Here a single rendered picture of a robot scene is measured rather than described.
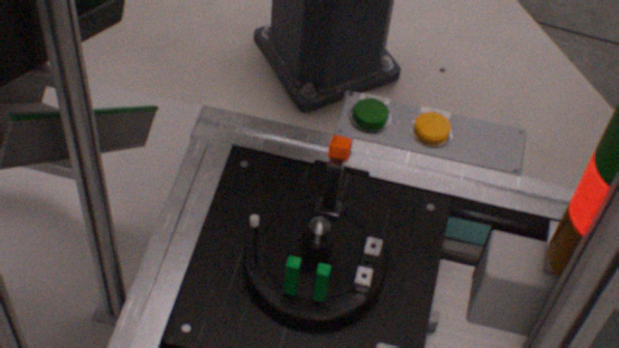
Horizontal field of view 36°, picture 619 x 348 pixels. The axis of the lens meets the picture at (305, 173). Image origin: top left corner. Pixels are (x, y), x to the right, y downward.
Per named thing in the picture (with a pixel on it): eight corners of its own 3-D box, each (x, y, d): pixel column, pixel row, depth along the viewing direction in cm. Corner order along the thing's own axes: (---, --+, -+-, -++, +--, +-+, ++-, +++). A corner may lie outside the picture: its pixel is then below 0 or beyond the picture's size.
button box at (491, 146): (340, 121, 116) (346, 87, 111) (515, 160, 114) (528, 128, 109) (328, 166, 112) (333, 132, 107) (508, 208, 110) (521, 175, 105)
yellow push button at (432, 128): (415, 118, 110) (418, 106, 108) (450, 126, 109) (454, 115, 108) (409, 145, 107) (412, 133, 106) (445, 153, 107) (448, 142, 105)
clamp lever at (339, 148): (320, 198, 97) (333, 132, 93) (339, 203, 97) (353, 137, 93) (313, 217, 94) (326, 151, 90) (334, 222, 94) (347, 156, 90)
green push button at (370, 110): (355, 104, 110) (357, 93, 109) (390, 112, 110) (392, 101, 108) (348, 130, 108) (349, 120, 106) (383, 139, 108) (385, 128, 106)
